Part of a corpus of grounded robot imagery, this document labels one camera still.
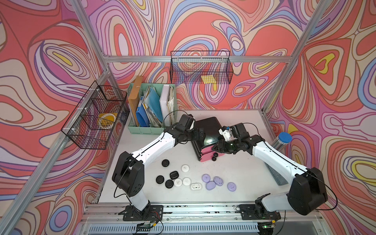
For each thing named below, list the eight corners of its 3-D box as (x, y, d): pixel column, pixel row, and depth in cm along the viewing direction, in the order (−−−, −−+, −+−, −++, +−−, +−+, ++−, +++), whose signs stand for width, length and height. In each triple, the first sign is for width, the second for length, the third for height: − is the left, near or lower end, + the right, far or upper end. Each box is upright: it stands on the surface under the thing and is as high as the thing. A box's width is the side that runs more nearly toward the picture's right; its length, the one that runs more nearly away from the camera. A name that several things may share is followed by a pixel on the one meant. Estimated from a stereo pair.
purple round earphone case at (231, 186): (228, 191, 82) (228, 190, 81) (226, 183, 85) (227, 181, 84) (236, 191, 82) (237, 190, 81) (234, 183, 85) (235, 181, 84)
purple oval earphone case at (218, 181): (219, 187, 83) (220, 186, 82) (211, 180, 86) (212, 178, 84) (223, 183, 85) (224, 181, 83) (216, 175, 88) (216, 174, 86)
